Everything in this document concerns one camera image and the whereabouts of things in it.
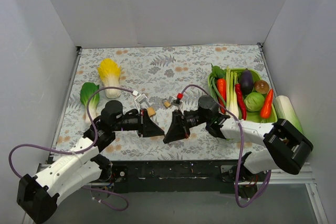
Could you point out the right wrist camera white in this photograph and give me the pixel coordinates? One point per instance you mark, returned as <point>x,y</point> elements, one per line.
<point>177,101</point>

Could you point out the large green napa cabbage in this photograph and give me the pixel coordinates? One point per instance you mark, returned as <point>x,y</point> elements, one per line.
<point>284,110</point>

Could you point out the small brass padlock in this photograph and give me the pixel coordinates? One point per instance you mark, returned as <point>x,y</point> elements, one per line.
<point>167,103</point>

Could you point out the large brass long-shackle padlock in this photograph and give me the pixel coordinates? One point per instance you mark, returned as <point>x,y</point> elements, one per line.
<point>150,110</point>

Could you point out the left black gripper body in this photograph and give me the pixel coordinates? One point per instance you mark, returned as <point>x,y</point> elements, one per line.
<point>142,123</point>

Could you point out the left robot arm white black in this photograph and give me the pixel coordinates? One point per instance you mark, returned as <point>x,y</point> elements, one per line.
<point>40,195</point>

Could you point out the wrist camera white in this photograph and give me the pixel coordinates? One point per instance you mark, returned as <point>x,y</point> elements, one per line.
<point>177,101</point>
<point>141,101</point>

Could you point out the green long beans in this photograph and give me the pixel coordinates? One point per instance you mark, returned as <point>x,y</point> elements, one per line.
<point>213,90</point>

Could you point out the purple eggplant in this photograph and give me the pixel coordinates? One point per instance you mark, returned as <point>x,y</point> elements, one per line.
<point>246,82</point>

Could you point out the green bok choy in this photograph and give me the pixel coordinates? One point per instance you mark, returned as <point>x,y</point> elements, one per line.
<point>86,92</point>

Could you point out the green plastic basket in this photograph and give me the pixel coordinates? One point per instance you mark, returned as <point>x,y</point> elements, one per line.
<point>252,116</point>

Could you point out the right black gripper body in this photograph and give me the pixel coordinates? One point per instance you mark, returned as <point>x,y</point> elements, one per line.
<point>184,123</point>

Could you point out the white green scallions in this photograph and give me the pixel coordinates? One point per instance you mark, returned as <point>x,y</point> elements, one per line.
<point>231,97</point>

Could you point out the floral table cloth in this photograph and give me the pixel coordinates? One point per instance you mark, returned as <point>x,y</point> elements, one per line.
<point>160,72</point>

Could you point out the round green cabbage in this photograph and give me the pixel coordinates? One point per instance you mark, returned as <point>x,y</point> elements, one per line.
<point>254,102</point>

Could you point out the green spinach leaves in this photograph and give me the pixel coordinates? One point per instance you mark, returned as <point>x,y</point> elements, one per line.
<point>217,72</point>

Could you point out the brown mushroom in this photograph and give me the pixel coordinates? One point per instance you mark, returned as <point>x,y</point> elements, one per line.
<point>261,87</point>

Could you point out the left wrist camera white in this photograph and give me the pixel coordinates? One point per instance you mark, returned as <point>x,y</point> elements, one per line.
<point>141,101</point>

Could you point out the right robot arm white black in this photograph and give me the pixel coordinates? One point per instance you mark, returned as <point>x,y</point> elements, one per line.
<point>286,148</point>

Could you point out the yellow napa cabbage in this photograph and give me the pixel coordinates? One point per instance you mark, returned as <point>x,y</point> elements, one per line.
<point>109,73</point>

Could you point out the red chili pepper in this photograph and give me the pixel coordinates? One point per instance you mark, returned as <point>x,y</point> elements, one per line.
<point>240,101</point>

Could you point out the orange red pepper left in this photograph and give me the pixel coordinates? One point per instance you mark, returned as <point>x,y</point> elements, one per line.
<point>221,88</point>

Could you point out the orange carrot pepper right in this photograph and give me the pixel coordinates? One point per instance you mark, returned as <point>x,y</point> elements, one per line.
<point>265,111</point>

